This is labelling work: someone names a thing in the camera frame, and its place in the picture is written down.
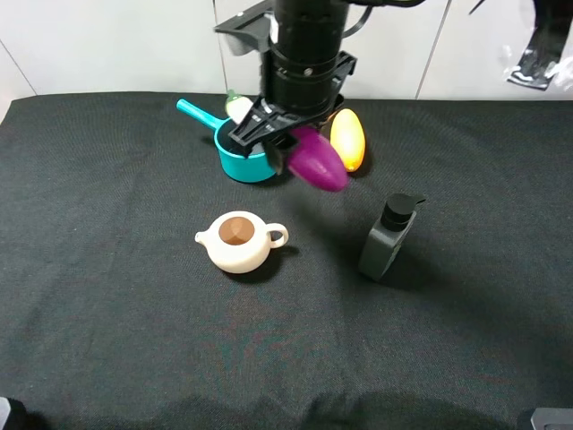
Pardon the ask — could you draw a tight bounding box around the teal saucepan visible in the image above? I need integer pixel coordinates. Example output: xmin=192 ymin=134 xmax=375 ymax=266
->
xmin=176 ymin=99 xmax=276 ymax=184

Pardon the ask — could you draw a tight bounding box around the clear plastic wrap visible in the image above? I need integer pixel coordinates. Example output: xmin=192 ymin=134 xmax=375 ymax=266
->
xmin=506 ymin=0 xmax=572 ymax=91

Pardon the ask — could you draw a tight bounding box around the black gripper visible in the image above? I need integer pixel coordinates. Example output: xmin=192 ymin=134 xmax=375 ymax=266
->
xmin=228 ymin=47 xmax=357 ymax=175

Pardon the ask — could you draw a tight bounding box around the beige teapot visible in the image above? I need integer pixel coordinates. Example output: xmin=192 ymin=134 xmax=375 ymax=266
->
xmin=194 ymin=211 xmax=289 ymax=274

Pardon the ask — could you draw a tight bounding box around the black tablecloth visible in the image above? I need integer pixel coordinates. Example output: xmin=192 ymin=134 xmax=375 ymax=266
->
xmin=1 ymin=93 xmax=572 ymax=429

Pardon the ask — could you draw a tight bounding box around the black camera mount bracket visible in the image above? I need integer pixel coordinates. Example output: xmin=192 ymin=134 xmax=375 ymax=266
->
xmin=214 ymin=2 xmax=273 ymax=56

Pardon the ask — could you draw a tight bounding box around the yellow orange mango toy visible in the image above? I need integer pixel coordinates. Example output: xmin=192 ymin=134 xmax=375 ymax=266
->
xmin=329 ymin=108 xmax=365 ymax=172

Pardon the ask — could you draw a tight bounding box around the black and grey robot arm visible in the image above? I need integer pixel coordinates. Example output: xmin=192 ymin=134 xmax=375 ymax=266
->
xmin=214 ymin=0 xmax=385 ymax=173

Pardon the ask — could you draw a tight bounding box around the purple eggplant toy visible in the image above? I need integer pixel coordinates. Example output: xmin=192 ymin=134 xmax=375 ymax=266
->
xmin=225 ymin=89 xmax=350 ymax=194

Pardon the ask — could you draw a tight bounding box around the black pump bottle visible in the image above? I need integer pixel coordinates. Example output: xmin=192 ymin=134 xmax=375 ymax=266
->
xmin=358 ymin=193 xmax=426 ymax=282

